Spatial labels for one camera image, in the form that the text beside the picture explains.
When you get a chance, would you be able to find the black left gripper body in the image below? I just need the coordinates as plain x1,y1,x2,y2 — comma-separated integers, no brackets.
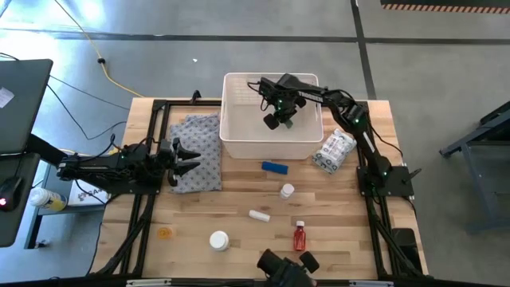
158,138,179,187

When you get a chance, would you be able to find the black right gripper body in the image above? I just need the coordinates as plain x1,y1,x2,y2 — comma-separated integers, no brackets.
263,94,308,131

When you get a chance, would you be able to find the blue rectangular block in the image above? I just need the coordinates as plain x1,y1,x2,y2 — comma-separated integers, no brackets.
261,160,289,175

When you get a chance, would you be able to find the white printed gauze packet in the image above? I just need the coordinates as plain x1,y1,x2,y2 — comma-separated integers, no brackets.
312,128,358,175

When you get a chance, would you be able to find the large white-capped bottle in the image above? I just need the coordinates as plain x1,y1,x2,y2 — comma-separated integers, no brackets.
209,230,230,252

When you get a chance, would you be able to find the white plastic tube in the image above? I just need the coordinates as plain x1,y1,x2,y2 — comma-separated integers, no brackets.
248,209,271,223

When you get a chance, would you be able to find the red medicine bottle white cap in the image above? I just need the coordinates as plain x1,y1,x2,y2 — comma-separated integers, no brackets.
293,220,307,252

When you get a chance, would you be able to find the white plastic basket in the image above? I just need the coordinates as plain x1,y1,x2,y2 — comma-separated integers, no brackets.
219,72,324,160

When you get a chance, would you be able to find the grey patterned cloth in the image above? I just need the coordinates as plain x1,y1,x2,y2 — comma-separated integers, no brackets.
169,112,223,195

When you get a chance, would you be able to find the white cardboard box with logo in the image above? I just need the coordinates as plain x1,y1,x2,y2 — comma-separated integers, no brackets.
67,179,111,207

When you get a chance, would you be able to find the black diagonal bar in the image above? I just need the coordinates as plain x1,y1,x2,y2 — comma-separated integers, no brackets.
25,133,69,164

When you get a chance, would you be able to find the white and yellow bottle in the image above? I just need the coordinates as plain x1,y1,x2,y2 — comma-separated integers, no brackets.
29,187,68,212

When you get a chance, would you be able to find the black knobbed device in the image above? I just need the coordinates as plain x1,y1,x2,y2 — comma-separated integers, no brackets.
257,249,320,287

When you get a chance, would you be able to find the dark grey laptop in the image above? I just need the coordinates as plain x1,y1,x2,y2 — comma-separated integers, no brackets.
0,58,54,155

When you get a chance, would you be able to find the grey metal stand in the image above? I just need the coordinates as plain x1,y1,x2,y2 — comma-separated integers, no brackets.
24,163,107,250

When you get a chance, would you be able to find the black computer mouse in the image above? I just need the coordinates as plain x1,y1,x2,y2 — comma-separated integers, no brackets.
0,175,24,212

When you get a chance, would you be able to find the black desk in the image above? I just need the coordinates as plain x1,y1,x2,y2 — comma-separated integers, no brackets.
0,153,41,248

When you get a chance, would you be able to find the black phone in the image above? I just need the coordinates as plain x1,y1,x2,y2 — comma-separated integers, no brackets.
390,227,422,272

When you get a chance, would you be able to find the orange black striped strip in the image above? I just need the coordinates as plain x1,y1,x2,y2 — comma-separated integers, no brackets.
381,2,510,15

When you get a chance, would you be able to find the blue-grey metal cart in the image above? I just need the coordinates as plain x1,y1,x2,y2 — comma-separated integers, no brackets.
439,99,510,234

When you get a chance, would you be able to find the black aluminium table frame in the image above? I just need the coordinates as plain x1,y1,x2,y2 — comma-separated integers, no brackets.
89,98,426,287

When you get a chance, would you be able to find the looping black floor cable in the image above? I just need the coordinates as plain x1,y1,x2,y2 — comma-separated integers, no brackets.
46,83,128,141

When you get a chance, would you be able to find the long black floor cable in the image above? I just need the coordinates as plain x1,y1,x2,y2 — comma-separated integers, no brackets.
0,51,131,111

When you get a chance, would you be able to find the yellow floor cable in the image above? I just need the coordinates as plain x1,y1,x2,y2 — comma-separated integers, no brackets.
53,0,145,99

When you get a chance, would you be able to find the white frame bracket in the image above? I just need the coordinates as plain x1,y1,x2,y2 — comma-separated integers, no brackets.
349,280,395,287
126,278,172,287

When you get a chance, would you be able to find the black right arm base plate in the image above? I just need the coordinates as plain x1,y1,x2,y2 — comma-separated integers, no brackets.
357,165,422,199

